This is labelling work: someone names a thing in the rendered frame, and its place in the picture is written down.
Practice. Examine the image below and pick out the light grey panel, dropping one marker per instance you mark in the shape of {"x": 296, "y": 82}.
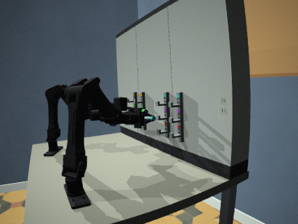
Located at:
{"x": 199, "y": 48}

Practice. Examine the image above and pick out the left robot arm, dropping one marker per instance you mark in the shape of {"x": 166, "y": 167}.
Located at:
{"x": 53, "y": 131}

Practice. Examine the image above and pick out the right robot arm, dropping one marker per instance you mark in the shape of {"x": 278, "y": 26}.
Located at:
{"x": 75, "y": 159}

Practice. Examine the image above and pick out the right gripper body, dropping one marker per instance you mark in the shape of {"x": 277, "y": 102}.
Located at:
{"x": 137, "y": 118}

